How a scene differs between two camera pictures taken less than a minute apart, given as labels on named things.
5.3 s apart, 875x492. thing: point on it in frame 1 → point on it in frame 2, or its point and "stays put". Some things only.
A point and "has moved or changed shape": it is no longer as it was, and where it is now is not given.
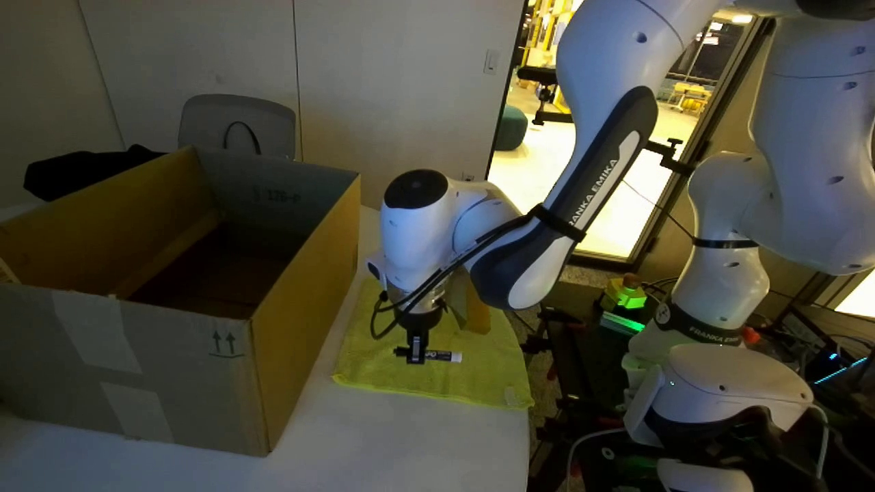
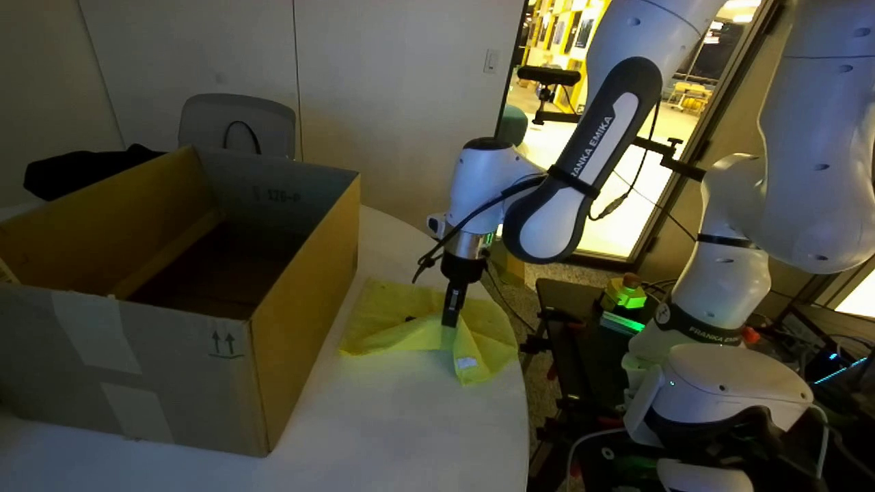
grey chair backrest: x=234 y=126 stays put
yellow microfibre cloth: x=490 y=361 has moved or changed shape
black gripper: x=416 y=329 → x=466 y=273
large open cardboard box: x=184 y=299 stays put
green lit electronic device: x=631 y=311 stays put
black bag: x=62 y=174 stays put
